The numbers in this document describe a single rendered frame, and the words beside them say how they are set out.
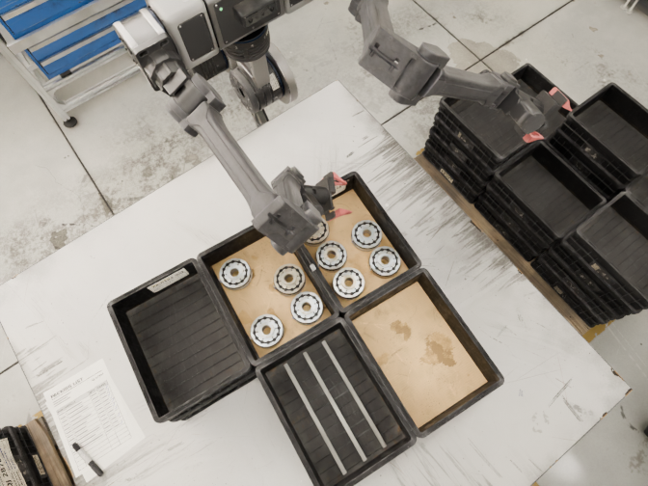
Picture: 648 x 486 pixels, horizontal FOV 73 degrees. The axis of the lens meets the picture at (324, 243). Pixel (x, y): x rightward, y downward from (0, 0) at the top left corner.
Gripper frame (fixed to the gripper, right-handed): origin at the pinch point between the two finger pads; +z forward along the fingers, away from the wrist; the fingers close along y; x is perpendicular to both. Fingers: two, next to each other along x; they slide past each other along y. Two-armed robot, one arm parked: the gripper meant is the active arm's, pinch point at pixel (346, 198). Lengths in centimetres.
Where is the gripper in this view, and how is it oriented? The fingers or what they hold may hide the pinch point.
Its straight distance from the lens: 140.0
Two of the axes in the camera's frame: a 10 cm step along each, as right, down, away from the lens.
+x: -5.5, 2.8, 7.9
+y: -1.5, -9.6, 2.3
